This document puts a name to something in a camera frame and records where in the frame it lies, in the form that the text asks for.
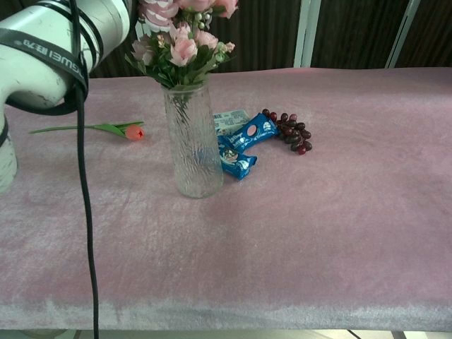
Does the orange tulip with green stem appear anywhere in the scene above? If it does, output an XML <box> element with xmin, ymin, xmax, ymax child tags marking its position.
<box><xmin>28</xmin><ymin>121</ymin><xmax>146</xmax><ymax>143</ymax></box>

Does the black cable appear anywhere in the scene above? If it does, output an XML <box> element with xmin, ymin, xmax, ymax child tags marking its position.
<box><xmin>68</xmin><ymin>0</ymin><xmax>101</xmax><ymax>339</ymax></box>

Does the white printed snack packet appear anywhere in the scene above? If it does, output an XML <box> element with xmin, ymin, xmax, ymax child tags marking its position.
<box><xmin>213</xmin><ymin>109</ymin><xmax>250</xmax><ymax>136</ymax></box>

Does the dark red grape bunch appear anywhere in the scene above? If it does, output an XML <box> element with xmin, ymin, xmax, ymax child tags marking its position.
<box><xmin>261</xmin><ymin>108</ymin><xmax>314</xmax><ymax>156</ymax></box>

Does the pink plush table cloth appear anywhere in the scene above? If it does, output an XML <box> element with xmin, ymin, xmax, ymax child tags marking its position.
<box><xmin>0</xmin><ymin>66</ymin><xmax>452</xmax><ymax>331</ymax></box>

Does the white metal frame post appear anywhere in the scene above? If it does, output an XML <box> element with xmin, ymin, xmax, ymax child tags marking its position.
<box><xmin>293</xmin><ymin>0</ymin><xmax>322</xmax><ymax>69</ymax></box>
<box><xmin>384</xmin><ymin>0</ymin><xmax>422</xmax><ymax>69</ymax></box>

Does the blue snack packet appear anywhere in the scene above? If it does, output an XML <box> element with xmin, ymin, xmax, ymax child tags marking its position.
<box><xmin>216</xmin><ymin>133</ymin><xmax>258</xmax><ymax>182</ymax></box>
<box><xmin>225</xmin><ymin>112</ymin><xmax>281</xmax><ymax>143</ymax></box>

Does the pink rose bouquet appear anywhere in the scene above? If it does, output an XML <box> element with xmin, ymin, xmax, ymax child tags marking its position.
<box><xmin>125</xmin><ymin>0</ymin><xmax>239</xmax><ymax>119</ymax></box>

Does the black printed strap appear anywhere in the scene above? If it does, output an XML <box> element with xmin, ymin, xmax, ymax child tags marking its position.
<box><xmin>0</xmin><ymin>27</ymin><xmax>90</xmax><ymax>117</ymax></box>

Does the textured clear glass vase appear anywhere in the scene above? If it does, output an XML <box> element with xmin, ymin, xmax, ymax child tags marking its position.
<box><xmin>161</xmin><ymin>83</ymin><xmax>225</xmax><ymax>199</ymax></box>

